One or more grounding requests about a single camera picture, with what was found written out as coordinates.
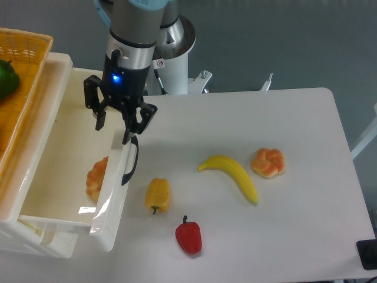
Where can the white bracket behind table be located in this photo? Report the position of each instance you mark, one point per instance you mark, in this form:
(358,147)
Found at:
(267,83)

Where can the twisted knot donut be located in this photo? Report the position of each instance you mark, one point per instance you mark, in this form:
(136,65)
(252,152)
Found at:
(268,163)

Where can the white frame leg right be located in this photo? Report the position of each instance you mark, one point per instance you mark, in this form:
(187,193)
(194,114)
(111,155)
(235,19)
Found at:
(368,134)

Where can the yellow bell pepper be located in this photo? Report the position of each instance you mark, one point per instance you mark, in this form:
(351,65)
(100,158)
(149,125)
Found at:
(157,196)

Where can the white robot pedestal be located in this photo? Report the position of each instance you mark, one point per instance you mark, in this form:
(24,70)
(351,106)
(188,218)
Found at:
(169,72)

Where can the orange woven basket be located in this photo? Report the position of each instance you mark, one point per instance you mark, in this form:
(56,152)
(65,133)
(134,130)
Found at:
(28,52)

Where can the white drawer cabinet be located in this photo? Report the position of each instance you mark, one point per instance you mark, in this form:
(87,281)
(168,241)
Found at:
(35,237)

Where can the white upper drawer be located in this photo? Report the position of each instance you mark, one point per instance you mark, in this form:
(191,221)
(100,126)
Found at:
(57,192)

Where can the red bell pepper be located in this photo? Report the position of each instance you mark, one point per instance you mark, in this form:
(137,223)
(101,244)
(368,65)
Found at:
(188,236)

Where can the ring donut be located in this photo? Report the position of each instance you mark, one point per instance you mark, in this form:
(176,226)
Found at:
(95,179)

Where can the green bell pepper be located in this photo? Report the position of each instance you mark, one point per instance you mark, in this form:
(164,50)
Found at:
(9,79)

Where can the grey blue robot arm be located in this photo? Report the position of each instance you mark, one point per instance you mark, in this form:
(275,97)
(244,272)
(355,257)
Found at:
(133,34)

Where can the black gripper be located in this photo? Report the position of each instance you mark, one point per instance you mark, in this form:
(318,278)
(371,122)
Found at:
(122,89)

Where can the black device at edge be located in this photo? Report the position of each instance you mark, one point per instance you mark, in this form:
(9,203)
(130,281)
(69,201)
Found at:
(367,253)

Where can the yellow banana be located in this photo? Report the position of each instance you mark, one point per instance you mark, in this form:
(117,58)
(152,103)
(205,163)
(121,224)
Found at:
(235,171)

